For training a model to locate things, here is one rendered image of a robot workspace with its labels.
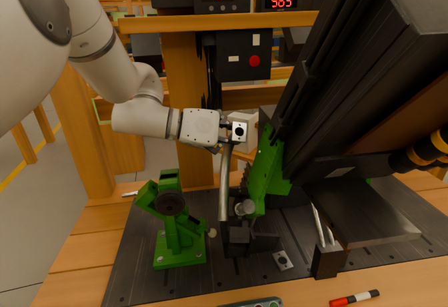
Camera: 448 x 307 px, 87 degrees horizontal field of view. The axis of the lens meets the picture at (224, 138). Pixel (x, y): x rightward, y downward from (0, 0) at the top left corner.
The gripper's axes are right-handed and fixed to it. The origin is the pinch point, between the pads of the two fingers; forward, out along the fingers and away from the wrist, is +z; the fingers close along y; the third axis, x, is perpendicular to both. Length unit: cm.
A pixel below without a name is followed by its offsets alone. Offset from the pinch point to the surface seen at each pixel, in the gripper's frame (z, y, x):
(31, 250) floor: -107, -56, 170
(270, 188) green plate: 9.8, -14.3, -2.4
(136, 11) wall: -207, 683, 693
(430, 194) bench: 85, -8, 12
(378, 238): 25.3, -24.2, -18.8
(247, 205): 4.9, -19.0, 0.9
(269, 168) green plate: 7.3, -10.2, -7.3
